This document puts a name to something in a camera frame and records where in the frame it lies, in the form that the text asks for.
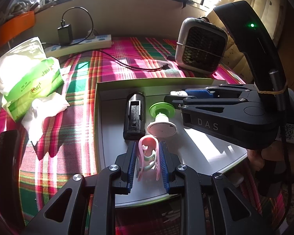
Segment person hand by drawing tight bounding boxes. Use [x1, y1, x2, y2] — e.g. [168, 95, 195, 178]
[247, 141, 294, 174]

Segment small grey fan heater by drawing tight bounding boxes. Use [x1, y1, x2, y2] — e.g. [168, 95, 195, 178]
[175, 18, 228, 74]

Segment orange tray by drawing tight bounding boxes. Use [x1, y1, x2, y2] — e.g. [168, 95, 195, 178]
[0, 11, 35, 48]

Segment black phone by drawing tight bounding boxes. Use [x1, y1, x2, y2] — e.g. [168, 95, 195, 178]
[0, 130, 25, 232]

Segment crumpled white tissue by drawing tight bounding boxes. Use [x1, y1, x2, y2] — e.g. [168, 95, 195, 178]
[21, 92, 69, 146]

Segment beige heart curtain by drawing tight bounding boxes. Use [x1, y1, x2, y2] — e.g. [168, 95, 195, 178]
[205, 0, 289, 84]

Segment green tissue pack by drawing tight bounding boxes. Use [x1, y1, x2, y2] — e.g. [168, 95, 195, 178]
[0, 37, 64, 121]

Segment pink clip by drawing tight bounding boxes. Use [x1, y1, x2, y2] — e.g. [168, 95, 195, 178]
[136, 135, 161, 181]

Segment yellow rubber band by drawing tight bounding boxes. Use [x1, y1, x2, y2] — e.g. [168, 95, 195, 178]
[254, 81, 288, 95]

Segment white power strip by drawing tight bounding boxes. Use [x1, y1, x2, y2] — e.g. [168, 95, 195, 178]
[44, 34, 112, 57]

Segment black charger with cable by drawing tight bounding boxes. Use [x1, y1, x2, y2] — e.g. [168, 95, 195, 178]
[57, 6, 171, 72]

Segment green white suction spool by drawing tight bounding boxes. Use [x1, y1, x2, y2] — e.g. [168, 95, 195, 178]
[147, 102, 177, 138]

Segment black rectangular device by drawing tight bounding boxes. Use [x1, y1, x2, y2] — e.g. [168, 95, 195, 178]
[123, 92, 146, 141]

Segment plaid red bedspread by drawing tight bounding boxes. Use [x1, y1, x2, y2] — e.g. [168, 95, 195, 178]
[0, 37, 284, 234]

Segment grey shallow cardboard box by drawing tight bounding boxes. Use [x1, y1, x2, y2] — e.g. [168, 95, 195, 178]
[94, 77, 248, 209]

